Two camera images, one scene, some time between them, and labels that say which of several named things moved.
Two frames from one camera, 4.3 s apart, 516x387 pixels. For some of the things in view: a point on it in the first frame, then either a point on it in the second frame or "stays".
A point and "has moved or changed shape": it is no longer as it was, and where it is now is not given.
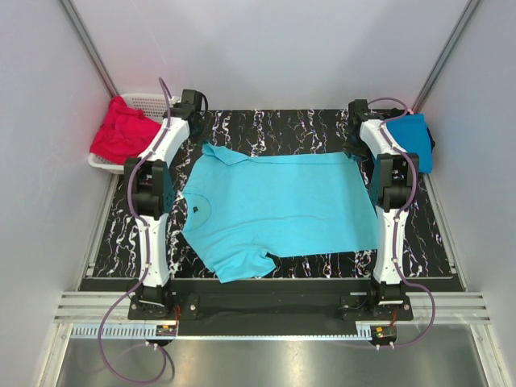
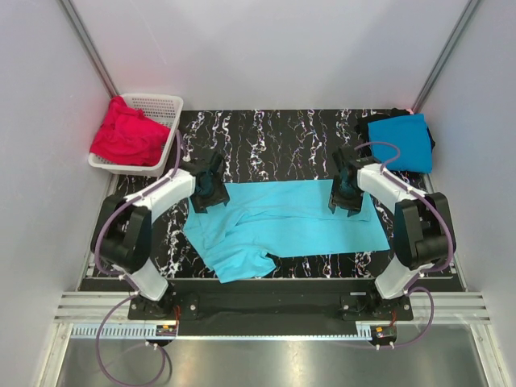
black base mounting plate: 271,307 stays
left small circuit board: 166,330 stays
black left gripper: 201,118 → 219,197
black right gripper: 350,150 → 354,205
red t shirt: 124,133 stays
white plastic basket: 155,110 stays
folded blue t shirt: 414,136 stays
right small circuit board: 385,331 stays
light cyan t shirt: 239,210 has moved or changed shape
